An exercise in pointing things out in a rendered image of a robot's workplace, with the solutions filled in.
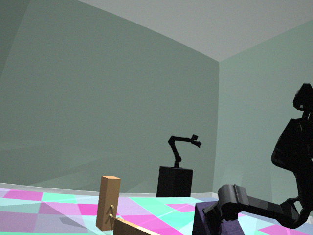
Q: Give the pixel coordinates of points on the long wooden rail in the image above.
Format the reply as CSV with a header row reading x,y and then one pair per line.
x,y
123,227

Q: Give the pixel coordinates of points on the wooden post with two pegs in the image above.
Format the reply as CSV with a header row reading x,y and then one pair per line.
x,y
107,203

